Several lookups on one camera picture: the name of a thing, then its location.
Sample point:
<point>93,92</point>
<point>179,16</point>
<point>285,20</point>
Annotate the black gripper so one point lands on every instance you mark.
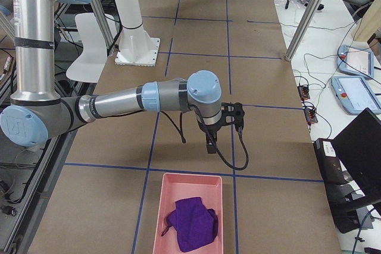
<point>212,130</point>

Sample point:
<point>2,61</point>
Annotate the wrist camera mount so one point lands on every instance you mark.
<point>233,114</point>

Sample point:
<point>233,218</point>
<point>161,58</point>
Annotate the aluminium frame post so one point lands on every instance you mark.
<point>302,28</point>

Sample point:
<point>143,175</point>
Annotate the near teach pendant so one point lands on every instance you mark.
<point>354,94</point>

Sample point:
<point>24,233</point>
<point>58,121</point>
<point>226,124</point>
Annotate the pink plastic bin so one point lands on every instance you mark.
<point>181,186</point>

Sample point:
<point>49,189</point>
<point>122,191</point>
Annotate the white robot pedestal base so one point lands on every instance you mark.
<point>135,47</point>

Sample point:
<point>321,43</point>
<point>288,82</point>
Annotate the black monitor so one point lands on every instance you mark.
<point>350,168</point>

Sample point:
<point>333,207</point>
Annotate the far teach pendant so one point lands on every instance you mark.
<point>355,61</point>

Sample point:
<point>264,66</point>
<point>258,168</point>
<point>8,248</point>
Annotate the purple cloth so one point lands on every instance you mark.
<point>195,225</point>

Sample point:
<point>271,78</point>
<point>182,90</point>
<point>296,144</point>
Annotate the white chair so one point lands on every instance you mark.
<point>89,65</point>

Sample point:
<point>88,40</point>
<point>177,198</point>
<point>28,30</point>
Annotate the teach pendant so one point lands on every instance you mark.
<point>354,94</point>
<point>355,61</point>

